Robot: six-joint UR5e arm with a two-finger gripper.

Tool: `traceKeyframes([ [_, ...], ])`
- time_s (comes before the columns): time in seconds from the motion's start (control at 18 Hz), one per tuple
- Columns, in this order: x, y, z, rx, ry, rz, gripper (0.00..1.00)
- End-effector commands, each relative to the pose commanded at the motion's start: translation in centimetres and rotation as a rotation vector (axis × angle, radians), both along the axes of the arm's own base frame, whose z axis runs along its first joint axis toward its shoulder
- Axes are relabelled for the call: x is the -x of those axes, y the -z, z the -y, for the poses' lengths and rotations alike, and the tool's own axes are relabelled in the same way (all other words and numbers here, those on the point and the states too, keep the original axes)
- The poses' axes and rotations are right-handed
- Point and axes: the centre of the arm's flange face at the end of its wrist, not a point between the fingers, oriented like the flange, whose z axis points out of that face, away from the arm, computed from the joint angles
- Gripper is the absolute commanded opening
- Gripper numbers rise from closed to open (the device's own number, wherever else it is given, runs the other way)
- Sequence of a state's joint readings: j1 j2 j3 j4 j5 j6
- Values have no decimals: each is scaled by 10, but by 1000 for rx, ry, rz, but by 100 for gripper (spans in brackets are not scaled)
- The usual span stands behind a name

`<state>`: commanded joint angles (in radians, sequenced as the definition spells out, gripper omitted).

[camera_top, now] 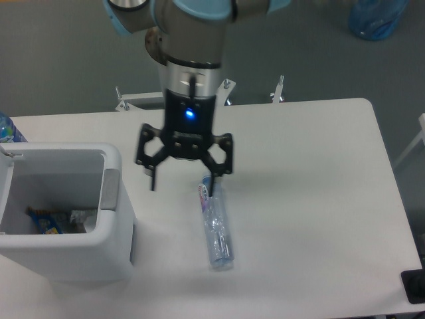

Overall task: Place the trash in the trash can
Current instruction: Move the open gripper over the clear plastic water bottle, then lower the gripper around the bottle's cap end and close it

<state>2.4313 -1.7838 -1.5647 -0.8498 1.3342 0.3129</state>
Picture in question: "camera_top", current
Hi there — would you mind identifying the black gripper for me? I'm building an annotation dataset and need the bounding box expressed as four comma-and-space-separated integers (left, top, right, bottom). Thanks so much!
135, 90, 234, 196

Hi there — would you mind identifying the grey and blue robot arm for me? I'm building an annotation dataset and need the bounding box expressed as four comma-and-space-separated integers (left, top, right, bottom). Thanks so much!
104, 1, 288, 180

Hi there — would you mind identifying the white trash can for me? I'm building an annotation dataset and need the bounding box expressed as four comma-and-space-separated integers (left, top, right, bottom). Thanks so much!
1, 142, 137, 281

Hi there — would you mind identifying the metal table clamp bolt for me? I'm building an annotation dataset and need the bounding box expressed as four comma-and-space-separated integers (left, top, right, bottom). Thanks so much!
270, 75, 286, 104

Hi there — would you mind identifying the clear plastic water bottle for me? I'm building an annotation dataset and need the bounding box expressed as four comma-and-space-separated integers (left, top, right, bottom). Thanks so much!
197, 173, 234, 271

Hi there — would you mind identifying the crumpled silver wrapper in bin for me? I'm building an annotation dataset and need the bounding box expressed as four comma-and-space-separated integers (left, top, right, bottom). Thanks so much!
69, 209, 98, 233

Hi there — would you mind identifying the blue snack wrapper in bin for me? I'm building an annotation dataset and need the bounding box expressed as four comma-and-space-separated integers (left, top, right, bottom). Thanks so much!
27, 207, 63, 235

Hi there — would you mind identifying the blue bottle at left edge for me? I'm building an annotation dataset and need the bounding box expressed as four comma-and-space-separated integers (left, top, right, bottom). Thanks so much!
0, 112, 28, 143

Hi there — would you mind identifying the blue plastic bag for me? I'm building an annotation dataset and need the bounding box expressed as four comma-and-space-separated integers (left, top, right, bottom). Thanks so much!
347, 0, 410, 41

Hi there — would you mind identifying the black device at table corner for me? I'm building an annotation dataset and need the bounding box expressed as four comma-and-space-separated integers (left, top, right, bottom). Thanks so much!
401, 269, 424, 304

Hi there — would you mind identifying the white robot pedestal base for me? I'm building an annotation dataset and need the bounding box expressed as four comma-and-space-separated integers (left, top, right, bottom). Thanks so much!
115, 28, 237, 112

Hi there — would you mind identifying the white frame at right edge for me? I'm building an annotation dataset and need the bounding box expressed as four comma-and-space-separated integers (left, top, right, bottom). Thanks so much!
392, 113, 424, 171

